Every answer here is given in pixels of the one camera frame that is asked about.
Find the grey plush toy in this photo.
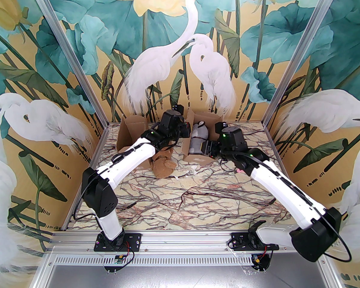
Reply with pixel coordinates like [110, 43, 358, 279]
[188, 121, 211, 155]

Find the brown cardboard box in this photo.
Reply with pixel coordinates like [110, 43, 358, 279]
[116, 115, 152, 161]
[182, 110, 224, 165]

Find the brown teddy bear plush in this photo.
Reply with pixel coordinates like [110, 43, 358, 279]
[151, 147, 178, 180]

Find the perforated metal strip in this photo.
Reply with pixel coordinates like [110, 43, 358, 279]
[46, 252, 333, 267]

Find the grey metal sheet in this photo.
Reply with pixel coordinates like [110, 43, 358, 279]
[33, 265, 342, 288]

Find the aluminium side rail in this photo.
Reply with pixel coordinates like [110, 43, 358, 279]
[61, 123, 111, 232]

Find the aluminium frame post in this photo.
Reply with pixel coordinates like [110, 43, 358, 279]
[26, 0, 111, 125]
[263, 0, 339, 126]

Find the aluminium frame rail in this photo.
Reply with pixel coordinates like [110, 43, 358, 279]
[48, 230, 327, 254]

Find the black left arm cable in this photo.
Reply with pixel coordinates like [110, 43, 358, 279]
[73, 186, 93, 222]

